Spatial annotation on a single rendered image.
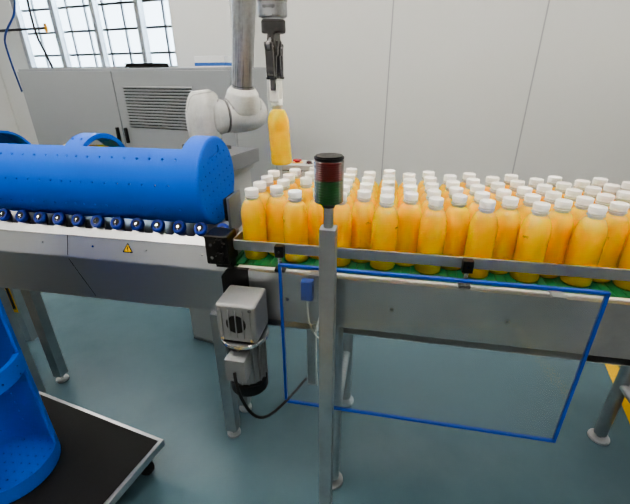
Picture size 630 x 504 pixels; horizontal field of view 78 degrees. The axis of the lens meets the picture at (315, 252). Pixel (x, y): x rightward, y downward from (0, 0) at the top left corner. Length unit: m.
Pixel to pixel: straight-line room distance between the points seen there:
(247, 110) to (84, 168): 0.87
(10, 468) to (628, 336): 1.97
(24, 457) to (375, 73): 3.51
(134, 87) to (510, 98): 2.99
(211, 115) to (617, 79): 3.01
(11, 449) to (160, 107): 2.37
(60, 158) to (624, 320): 1.65
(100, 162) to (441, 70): 2.98
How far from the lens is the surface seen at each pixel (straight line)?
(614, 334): 1.26
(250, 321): 1.06
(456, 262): 1.07
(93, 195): 1.41
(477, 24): 3.76
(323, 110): 4.01
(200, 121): 1.93
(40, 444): 1.91
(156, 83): 3.34
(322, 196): 0.82
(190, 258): 1.32
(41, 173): 1.52
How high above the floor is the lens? 1.42
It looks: 25 degrees down
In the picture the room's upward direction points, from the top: straight up
